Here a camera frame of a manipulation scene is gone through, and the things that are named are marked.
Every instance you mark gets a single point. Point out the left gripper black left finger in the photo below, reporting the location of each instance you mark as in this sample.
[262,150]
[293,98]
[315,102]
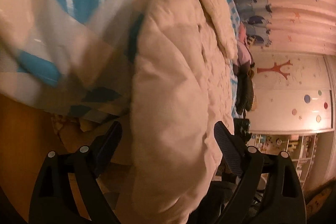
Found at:
[52,199]

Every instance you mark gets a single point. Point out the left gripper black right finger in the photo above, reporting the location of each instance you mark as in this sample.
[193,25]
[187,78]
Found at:
[282,200]

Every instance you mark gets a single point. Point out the white quilted padded coat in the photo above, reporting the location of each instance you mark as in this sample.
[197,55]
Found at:
[181,88]

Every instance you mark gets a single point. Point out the pink clothes pile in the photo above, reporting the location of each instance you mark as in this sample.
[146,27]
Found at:
[244,59]

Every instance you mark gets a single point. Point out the white wardrobe with stickers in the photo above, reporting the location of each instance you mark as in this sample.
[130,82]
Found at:
[295,93]

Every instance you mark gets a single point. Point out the dark jacket at bed edge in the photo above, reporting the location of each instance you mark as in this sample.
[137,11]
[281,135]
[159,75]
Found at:
[245,92]

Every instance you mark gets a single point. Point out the blue white checkered plastic sheet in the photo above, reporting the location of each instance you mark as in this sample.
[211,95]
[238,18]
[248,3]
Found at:
[70,57]

